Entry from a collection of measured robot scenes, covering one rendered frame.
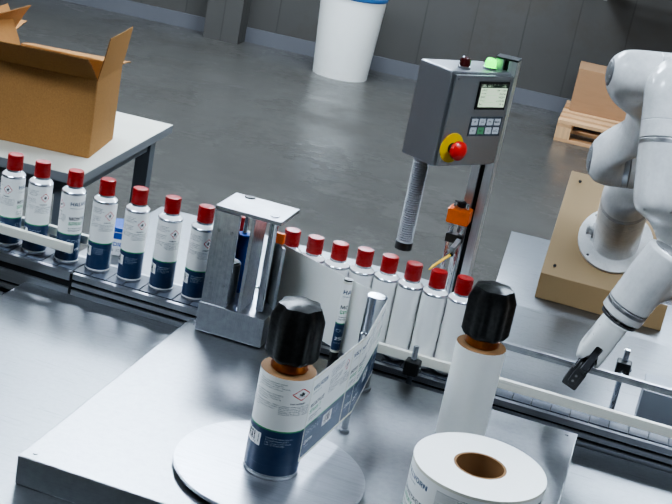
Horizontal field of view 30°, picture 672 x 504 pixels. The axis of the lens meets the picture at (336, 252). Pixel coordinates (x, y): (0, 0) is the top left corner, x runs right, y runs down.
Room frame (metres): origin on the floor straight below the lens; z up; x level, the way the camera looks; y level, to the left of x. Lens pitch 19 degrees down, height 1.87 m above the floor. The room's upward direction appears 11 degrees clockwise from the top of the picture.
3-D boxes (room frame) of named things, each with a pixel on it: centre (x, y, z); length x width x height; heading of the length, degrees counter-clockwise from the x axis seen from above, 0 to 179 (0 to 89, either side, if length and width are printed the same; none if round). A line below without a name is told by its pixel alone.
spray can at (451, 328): (2.33, -0.26, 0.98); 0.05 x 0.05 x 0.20
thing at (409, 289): (2.35, -0.16, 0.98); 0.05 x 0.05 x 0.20
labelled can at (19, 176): (2.56, 0.71, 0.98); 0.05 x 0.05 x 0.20
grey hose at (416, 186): (2.46, -0.13, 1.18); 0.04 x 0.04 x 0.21
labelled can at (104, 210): (2.51, 0.50, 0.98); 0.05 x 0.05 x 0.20
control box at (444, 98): (2.43, -0.18, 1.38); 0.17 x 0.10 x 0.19; 132
